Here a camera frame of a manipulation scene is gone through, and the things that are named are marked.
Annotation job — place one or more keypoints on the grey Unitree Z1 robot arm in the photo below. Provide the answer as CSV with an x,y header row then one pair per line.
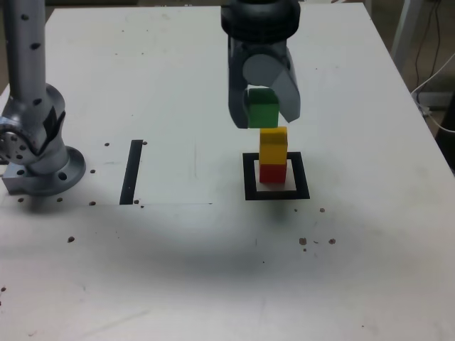
x,y
28,71

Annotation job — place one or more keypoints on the yellow cube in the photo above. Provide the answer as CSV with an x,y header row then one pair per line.
x,y
273,149

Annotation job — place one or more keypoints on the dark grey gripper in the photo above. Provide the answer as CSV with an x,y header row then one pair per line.
x,y
263,48

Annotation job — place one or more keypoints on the black tape strip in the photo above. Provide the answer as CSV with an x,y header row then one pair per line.
x,y
131,170

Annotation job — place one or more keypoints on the red cube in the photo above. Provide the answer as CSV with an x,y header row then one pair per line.
x,y
272,174

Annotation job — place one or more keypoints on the white metal post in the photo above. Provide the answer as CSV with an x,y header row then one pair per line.
x,y
403,25

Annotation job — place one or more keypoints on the green cube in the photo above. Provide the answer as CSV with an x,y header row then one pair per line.
x,y
263,112

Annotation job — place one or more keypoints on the black tape square outline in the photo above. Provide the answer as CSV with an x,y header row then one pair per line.
x,y
302,177

